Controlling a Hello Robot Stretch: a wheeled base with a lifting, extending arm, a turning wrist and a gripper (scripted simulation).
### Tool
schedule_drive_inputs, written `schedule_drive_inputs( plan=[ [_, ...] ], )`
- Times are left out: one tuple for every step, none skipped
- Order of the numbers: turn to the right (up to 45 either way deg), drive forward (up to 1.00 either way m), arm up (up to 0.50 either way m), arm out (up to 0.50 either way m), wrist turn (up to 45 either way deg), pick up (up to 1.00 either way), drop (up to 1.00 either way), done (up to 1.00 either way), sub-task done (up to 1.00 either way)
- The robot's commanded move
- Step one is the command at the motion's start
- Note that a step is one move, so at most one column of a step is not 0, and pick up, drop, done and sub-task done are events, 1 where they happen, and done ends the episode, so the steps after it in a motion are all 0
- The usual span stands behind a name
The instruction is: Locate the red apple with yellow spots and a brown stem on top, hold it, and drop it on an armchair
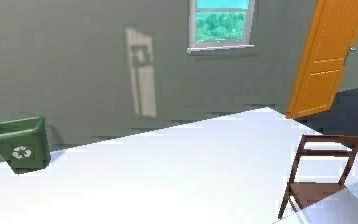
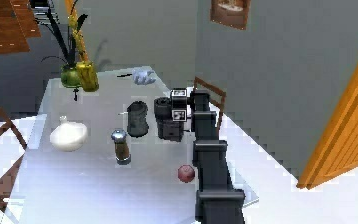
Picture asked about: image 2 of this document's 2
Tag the house plant in green vase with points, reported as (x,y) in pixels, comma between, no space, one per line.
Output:
(69,77)

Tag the dark grey cup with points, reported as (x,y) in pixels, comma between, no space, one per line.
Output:
(137,120)

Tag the brown framed picture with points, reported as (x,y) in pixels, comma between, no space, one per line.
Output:
(230,11)

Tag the white crumpled cloth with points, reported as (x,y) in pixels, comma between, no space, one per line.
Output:
(143,76)

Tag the red apple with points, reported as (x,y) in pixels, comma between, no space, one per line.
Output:
(186,173)

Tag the orange wooden door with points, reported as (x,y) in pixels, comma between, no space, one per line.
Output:
(347,133)

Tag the black pen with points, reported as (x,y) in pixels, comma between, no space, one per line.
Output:
(123,76)

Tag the yellow vase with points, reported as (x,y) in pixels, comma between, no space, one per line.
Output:
(87,76)

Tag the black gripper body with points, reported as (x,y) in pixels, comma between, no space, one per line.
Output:
(167,128)

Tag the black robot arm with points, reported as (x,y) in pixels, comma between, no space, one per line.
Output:
(213,166)

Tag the brown wooden chair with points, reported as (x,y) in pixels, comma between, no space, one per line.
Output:
(5,186)
(220,96)

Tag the white table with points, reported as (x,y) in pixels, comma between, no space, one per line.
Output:
(87,186)

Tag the brown pepper mill silver top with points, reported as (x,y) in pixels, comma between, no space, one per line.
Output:
(121,150)

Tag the white round vase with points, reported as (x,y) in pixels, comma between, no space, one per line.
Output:
(68,135)

